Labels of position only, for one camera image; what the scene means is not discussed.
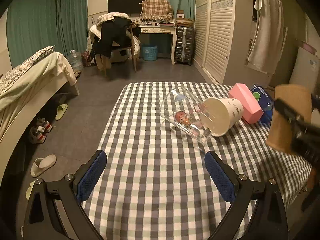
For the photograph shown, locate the brown paper cup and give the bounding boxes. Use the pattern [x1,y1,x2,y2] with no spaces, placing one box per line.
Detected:
[266,84,311,154]

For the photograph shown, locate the blue plastic cup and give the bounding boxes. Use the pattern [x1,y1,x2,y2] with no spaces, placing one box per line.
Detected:
[250,84,274,124]

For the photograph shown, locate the pink plastic cup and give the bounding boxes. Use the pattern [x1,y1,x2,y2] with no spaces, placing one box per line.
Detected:
[228,83,263,124]

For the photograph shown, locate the white patterned paper cup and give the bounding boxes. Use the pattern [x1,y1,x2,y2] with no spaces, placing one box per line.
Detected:
[200,98,244,137]

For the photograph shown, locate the clear glass cup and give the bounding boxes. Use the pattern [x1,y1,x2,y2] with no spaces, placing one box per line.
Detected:
[160,86,214,144]

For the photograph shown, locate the white slipper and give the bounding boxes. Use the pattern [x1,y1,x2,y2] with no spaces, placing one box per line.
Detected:
[30,154,56,178]

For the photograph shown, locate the white small fridge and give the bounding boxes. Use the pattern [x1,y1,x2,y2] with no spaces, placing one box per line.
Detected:
[289,47,319,92]

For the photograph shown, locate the red white sneakers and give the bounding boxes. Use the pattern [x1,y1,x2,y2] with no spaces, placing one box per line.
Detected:
[29,118,53,144]

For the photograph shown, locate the pink basin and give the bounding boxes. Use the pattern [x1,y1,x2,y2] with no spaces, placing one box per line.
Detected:
[300,41,317,55]

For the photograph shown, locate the hanging white towel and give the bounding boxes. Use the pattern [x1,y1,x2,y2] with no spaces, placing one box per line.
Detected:
[248,0,284,74]

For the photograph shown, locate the green slipper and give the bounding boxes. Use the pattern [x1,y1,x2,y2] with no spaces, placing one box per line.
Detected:
[55,103,68,121]

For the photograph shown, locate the checkered tablecloth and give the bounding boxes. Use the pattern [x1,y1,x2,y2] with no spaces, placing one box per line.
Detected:
[83,82,311,239]

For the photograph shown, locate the bed with blankets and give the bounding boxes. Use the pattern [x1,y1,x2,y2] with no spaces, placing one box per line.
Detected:
[1,48,76,178]

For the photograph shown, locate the white louvered wardrobe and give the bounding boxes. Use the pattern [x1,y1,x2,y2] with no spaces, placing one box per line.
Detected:
[194,0,253,85]

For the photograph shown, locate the black silver suitcase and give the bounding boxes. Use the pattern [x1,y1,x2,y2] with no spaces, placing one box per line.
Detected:
[174,27,195,65]

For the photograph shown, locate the large water jug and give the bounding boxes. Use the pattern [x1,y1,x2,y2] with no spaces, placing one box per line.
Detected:
[67,50,84,72]

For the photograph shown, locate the blue laundry basket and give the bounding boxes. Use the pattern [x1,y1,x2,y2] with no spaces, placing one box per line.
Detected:
[141,44,158,61]

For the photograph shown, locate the wooden chair with clothes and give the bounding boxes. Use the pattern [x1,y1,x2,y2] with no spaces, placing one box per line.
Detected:
[89,12,142,74]

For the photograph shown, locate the teal curtain left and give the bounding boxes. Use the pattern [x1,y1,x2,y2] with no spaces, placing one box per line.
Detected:
[7,0,88,67]

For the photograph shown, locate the white desk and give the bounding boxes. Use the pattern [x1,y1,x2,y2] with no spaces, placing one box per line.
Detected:
[136,20,177,65]

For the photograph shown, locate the plaid cloth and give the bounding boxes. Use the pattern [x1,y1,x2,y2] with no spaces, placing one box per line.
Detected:
[140,0,174,21]

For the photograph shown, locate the black monitor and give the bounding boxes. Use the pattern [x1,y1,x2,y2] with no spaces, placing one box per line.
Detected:
[107,0,144,14]

